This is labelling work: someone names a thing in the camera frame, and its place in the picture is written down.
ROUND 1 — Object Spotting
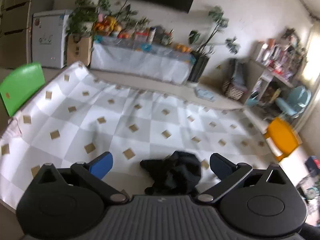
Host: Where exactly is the tall grey refrigerator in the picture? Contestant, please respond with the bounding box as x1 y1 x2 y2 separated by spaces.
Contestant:
0 0 58 69

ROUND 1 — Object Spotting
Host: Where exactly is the black t-shirt red print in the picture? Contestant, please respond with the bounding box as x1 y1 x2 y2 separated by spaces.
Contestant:
139 151 202 196

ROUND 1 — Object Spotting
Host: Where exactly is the light blue chair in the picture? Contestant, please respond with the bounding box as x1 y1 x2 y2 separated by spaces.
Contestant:
275 86 312 118

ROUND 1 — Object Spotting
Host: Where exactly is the side table with white cloth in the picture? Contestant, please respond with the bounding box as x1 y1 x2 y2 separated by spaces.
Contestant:
89 35 197 85

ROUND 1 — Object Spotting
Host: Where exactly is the clear plastic container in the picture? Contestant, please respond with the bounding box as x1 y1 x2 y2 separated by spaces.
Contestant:
136 29 150 41

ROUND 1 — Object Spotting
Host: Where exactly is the round bathroom scale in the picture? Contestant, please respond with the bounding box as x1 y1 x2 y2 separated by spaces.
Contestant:
195 87 216 102

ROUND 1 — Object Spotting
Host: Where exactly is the checkered tablecloth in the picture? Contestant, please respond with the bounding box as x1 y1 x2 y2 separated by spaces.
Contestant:
0 61 275 210

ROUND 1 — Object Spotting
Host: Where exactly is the grey house ornament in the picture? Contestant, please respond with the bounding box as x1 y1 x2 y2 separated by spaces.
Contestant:
156 26 166 43

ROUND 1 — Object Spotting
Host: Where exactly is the peace lily plant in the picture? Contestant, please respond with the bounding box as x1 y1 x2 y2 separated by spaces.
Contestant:
117 4 152 32

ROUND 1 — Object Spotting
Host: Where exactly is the blue red box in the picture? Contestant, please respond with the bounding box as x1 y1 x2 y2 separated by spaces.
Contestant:
305 156 320 176

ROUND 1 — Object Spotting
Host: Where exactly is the green plastic chair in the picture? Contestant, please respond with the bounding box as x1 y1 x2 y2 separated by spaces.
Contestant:
0 62 46 117

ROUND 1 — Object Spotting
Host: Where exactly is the orange plastic chair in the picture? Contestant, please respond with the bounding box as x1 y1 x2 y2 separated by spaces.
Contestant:
264 117 302 162

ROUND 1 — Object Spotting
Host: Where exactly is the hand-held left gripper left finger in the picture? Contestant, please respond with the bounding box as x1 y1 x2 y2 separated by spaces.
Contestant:
37 151 129 207

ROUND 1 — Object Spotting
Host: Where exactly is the wooden shelf unit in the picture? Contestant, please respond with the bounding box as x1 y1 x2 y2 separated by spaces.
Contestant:
246 29 311 120

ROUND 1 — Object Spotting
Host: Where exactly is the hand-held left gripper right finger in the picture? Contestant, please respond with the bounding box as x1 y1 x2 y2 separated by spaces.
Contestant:
195 153 288 206

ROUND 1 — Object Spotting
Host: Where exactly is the pink floral cloth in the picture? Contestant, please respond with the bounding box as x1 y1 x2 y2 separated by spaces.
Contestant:
8 119 23 137

